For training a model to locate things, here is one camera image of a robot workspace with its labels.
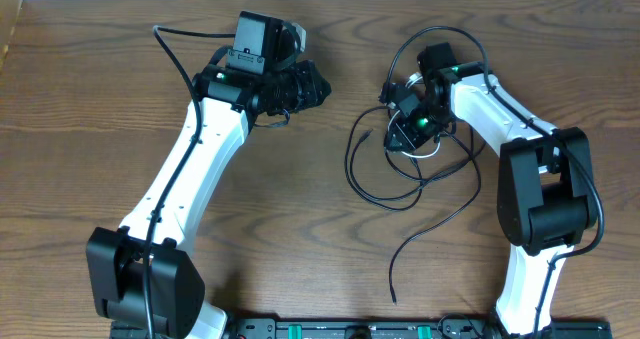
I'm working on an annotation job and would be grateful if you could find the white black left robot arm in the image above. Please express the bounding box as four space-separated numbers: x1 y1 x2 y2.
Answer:
86 11 331 339

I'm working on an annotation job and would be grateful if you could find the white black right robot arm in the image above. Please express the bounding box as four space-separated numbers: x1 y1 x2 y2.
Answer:
380 43 604 338

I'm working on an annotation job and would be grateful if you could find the black mounting rail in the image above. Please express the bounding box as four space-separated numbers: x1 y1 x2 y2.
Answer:
109 316 614 339

